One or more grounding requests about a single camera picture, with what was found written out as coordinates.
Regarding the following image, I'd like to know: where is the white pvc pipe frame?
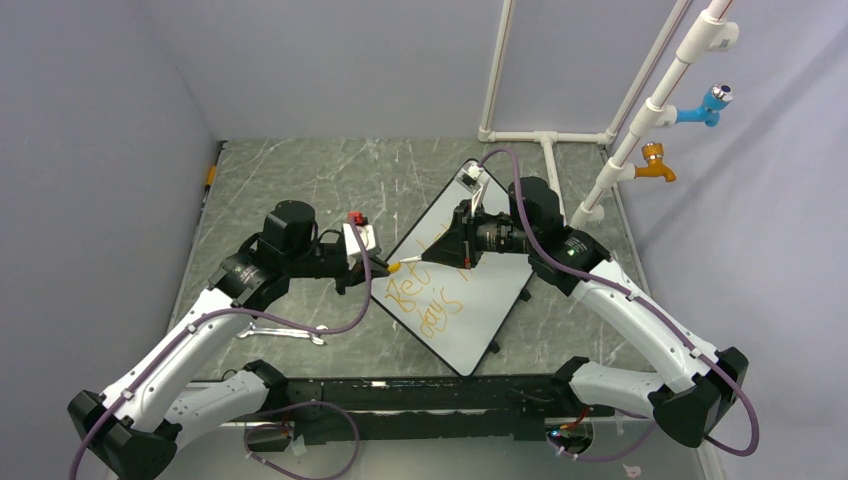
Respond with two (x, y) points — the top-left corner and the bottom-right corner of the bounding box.
(477, 0), (739, 228)

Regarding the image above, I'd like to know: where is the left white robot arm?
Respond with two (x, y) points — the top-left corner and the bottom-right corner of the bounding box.
(68, 200), (389, 479)

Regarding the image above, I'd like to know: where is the orange-tipped tool at edge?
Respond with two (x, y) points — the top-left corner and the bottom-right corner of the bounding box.
(203, 141), (226, 203)

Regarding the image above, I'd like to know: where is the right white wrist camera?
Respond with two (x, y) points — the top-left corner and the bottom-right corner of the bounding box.
(457, 161), (491, 216)

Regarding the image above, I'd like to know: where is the orange brass faucet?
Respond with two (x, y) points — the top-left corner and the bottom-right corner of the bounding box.
(634, 142), (677, 183)

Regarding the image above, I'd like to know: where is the purple cable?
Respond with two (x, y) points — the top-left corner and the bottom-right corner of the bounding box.
(478, 146), (762, 464)
(67, 221), (375, 480)

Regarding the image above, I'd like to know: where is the blue faucet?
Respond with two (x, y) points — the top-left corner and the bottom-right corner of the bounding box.
(675, 83), (733, 127)

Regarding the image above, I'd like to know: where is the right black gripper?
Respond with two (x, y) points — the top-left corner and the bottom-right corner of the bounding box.
(423, 198), (537, 269)

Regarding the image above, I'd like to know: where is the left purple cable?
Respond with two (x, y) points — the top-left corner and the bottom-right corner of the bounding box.
(67, 221), (375, 480)

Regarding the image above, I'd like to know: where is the silver open-end wrench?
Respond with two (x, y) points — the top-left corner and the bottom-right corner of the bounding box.
(236, 322), (326, 347)

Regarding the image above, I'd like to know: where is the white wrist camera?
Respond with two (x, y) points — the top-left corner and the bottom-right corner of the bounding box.
(342, 211), (382, 264)
(457, 161), (491, 216)

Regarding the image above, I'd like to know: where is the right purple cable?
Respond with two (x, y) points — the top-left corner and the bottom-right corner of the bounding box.
(478, 146), (762, 464)

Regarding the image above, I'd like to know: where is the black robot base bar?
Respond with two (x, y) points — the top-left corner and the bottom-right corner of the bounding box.
(221, 374), (617, 446)

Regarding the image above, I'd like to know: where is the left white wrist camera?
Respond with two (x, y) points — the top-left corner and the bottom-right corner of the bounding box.
(342, 211), (382, 264)

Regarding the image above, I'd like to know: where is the white whiteboard black frame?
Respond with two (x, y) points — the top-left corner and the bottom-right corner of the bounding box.
(372, 160), (532, 376)

